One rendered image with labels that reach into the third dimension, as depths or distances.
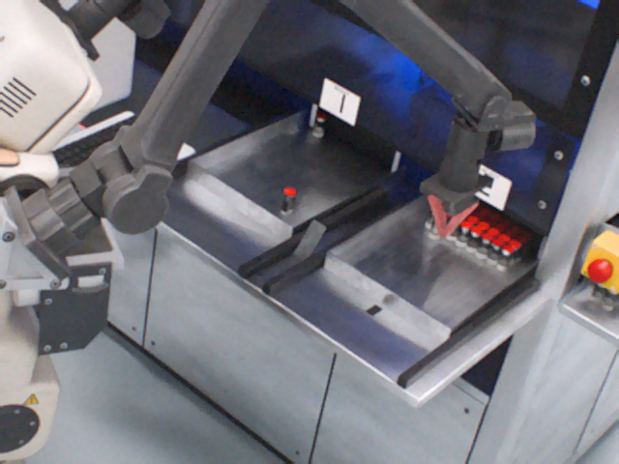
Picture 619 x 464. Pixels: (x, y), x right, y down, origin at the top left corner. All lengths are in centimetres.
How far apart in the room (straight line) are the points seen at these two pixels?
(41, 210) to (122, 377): 160
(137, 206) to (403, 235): 78
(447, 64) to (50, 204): 55
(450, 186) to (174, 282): 118
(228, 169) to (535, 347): 66
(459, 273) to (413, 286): 11
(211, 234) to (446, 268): 42
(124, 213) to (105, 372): 160
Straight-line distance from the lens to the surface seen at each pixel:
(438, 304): 201
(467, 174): 173
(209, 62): 141
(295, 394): 265
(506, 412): 229
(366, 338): 190
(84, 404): 297
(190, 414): 297
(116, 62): 249
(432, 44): 156
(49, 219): 148
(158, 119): 144
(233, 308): 267
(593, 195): 199
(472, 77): 162
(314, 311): 193
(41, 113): 156
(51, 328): 175
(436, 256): 212
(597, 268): 199
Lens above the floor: 209
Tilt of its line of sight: 35 degrees down
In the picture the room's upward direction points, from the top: 12 degrees clockwise
